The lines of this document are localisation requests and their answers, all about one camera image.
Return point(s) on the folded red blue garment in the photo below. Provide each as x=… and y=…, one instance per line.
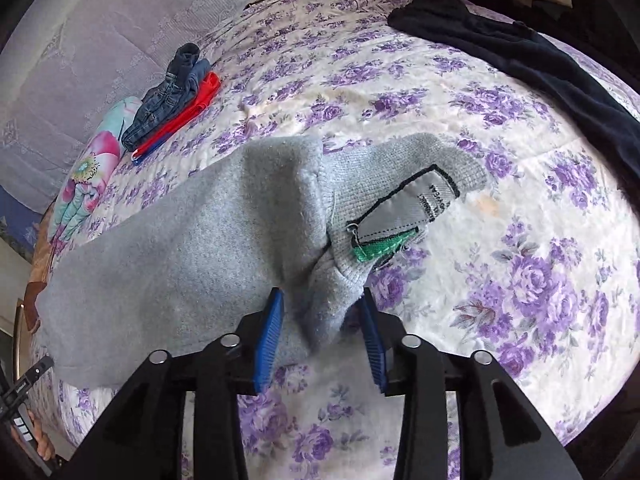
x=209, y=87

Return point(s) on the dark navy pants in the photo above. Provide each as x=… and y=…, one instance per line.
x=523, y=54

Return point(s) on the white lace headboard cover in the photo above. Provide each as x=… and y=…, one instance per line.
x=68, y=62

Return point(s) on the grey fleece sweatpants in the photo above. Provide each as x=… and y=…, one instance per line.
x=275, y=213

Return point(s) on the folded blue denim jeans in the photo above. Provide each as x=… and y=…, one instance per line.
x=184, y=75

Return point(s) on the orange brown pillow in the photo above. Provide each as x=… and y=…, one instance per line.
x=38, y=277

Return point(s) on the person's left hand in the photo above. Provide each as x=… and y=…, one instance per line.
x=45, y=447

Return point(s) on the folded floral teal blanket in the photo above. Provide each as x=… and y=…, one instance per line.
x=87, y=181

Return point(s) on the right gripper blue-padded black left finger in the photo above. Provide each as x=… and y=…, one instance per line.
x=173, y=404

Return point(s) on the blue patterned pillow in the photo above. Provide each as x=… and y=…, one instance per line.
x=19, y=226

